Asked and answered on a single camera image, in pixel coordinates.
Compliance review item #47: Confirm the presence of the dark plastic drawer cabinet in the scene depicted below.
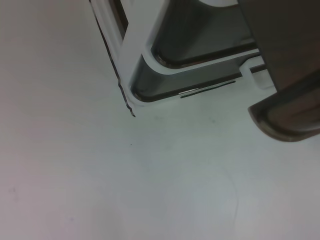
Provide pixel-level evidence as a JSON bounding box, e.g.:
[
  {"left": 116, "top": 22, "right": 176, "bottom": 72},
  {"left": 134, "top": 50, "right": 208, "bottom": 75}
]
[{"left": 89, "top": 0, "right": 270, "bottom": 118}]

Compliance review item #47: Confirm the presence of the brown drawer with smudged handle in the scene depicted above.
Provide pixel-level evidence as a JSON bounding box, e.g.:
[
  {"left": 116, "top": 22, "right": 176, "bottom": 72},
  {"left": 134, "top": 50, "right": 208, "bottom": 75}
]
[{"left": 236, "top": 0, "right": 320, "bottom": 143}]

